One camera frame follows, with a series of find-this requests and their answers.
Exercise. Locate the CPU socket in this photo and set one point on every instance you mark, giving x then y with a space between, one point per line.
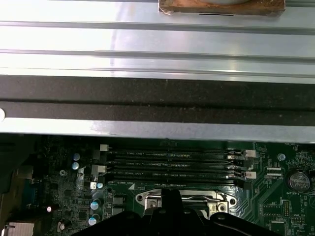
229 200

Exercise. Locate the RAM slot white clips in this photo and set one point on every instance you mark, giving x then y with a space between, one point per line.
172 169

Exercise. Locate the silver coin battery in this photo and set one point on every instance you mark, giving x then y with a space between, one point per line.
298 182

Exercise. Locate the green motherboard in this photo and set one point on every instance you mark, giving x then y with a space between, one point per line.
270 196

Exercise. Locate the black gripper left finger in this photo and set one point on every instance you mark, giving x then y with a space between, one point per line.
147 226

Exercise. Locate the black PC case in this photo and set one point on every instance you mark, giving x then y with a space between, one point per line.
147 98

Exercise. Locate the metal socket cover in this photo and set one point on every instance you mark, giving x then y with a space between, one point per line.
152 205

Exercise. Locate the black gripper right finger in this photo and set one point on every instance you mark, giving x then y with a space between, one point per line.
197 226

